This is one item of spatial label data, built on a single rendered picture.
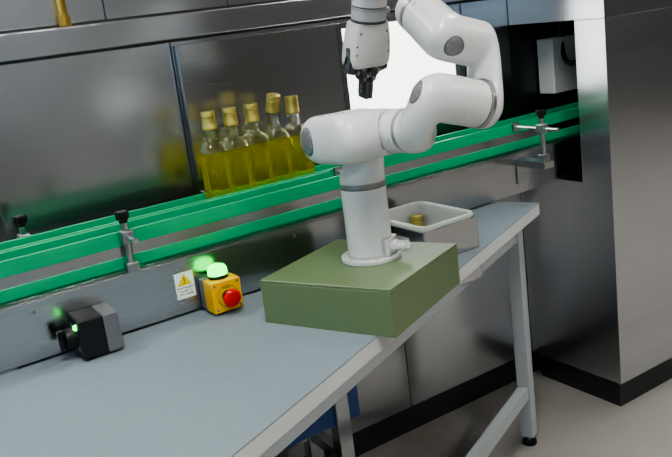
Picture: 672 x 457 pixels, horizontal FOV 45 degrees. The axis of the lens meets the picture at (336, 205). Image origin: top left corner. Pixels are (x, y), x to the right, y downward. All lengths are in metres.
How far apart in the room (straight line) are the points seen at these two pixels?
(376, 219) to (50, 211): 0.78
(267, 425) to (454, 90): 0.62
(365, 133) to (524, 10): 1.27
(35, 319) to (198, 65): 0.75
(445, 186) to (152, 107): 0.83
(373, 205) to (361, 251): 0.10
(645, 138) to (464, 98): 1.32
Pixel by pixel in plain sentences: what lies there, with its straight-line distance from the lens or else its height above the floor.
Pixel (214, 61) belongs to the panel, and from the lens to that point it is 2.07.
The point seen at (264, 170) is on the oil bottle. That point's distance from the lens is 1.97.
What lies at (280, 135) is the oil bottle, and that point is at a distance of 1.99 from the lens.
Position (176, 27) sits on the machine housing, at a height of 1.36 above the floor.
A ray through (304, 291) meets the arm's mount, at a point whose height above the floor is 0.83.
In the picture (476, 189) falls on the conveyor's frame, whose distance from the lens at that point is 2.35.
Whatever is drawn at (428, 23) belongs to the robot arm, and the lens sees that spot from 1.42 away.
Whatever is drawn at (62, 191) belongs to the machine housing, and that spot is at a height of 1.02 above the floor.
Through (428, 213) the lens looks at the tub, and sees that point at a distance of 2.10.
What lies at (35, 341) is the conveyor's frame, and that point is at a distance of 1.71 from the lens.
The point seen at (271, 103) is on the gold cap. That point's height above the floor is 1.15.
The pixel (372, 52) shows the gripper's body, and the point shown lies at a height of 1.26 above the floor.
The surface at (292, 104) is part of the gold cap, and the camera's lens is 2.01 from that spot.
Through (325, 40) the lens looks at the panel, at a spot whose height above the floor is 1.28.
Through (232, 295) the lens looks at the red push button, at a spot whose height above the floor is 0.80.
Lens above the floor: 1.35
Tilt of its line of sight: 13 degrees down
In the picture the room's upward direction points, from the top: 7 degrees counter-clockwise
